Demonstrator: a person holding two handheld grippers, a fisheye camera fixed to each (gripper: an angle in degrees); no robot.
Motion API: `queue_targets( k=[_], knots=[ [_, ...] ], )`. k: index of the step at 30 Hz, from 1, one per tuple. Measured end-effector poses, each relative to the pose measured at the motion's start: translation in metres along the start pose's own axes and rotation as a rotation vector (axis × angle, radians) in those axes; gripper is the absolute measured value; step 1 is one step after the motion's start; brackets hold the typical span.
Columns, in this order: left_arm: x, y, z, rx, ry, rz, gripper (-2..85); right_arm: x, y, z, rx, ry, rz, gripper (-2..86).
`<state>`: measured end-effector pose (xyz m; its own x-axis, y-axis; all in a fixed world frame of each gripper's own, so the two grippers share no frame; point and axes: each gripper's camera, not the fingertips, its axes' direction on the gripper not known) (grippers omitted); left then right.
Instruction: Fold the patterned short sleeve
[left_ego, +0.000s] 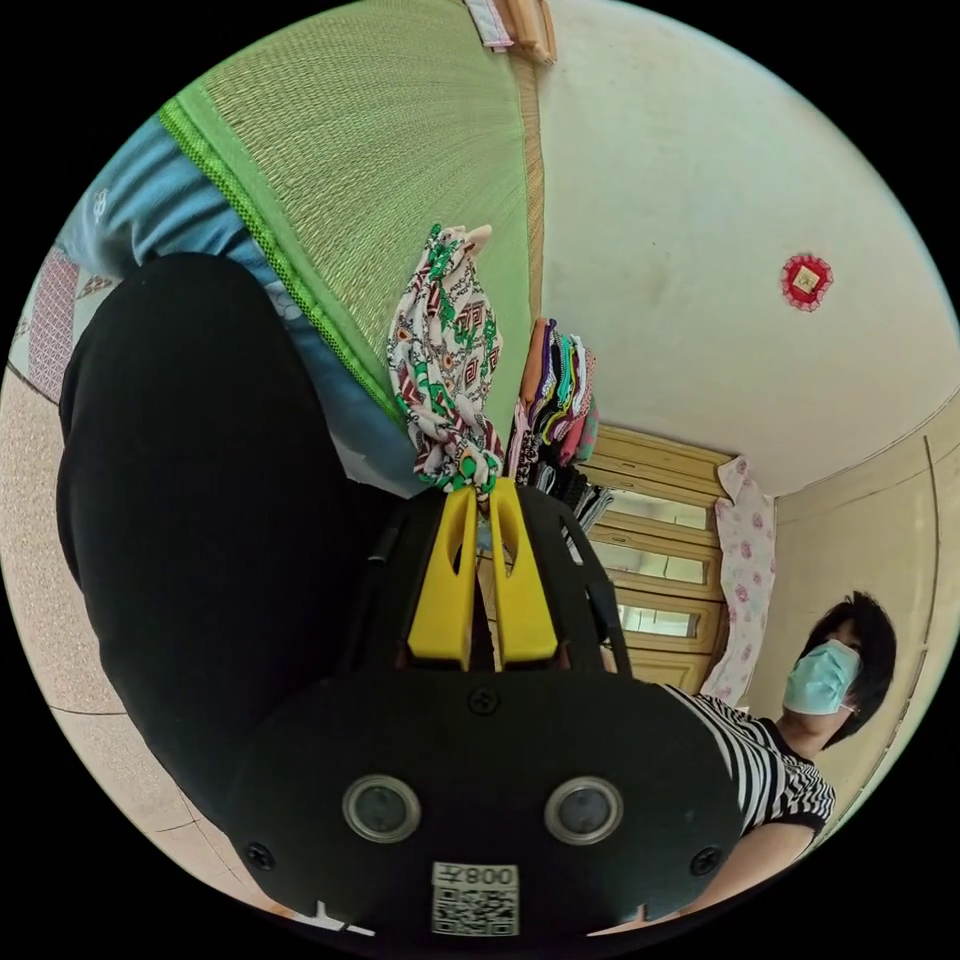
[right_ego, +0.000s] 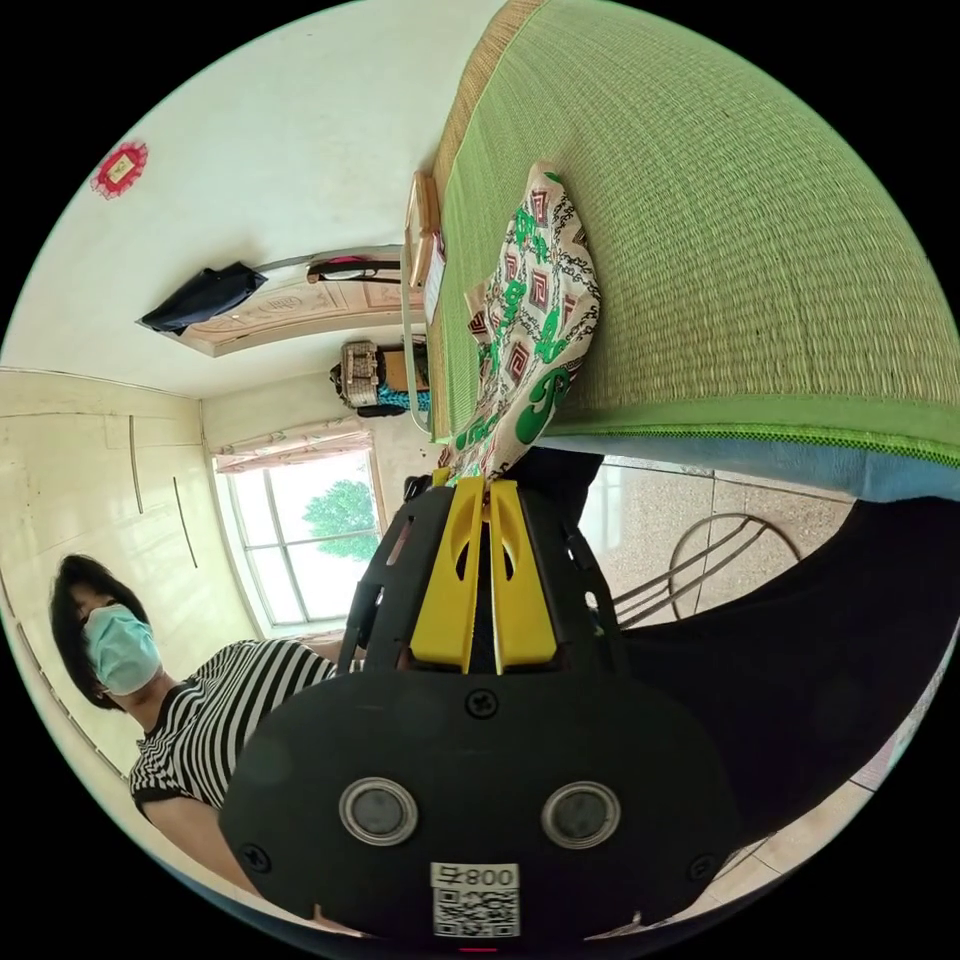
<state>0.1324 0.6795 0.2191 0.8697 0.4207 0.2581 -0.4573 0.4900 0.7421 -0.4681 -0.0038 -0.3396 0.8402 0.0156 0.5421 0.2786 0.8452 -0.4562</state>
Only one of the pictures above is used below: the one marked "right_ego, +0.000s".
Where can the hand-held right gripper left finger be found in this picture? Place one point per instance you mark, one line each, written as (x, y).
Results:
(450, 600)

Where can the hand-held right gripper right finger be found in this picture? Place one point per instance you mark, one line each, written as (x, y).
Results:
(521, 607)

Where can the patterned short sleeve shirt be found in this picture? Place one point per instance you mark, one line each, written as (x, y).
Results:
(529, 315)

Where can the person's right forearm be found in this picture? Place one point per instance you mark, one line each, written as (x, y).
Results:
(202, 847)

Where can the window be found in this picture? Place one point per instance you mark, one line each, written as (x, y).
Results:
(300, 547)

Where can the floral curtain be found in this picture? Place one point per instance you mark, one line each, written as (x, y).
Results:
(292, 444)

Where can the heap of bags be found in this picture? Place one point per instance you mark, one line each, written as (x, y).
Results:
(367, 379)

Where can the person's body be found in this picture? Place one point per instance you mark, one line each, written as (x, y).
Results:
(225, 705)

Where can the wooden door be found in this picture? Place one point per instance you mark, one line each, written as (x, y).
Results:
(300, 311)

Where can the cream cupboard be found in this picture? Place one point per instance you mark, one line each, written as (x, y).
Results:
(97, 480)

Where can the dark garment on door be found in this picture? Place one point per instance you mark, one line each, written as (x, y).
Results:
(202, 296)

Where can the bed with green woven mat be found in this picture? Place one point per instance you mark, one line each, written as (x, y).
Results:
(720, 225)

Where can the red wall ornament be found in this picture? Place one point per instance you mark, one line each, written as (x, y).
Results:
(120, 170)

